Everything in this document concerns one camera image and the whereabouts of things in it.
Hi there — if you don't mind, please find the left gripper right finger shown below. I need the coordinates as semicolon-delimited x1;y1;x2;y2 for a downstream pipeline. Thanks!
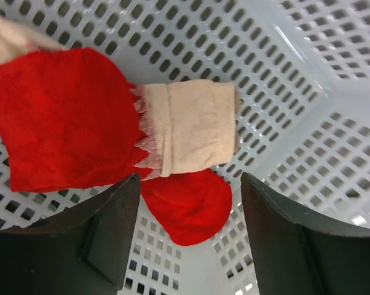
241;173;370;294

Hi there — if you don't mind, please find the red sock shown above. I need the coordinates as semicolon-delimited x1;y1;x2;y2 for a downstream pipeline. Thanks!
0;16;140;192

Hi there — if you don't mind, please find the white perforated plastic basket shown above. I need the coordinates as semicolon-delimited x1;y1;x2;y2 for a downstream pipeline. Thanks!
0;1;370;294

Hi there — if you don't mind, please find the pink patterned sock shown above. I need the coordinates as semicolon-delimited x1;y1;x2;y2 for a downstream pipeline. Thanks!
132;80;241;246

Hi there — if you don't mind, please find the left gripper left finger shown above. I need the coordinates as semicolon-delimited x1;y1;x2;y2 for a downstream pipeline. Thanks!
0;175;141;294

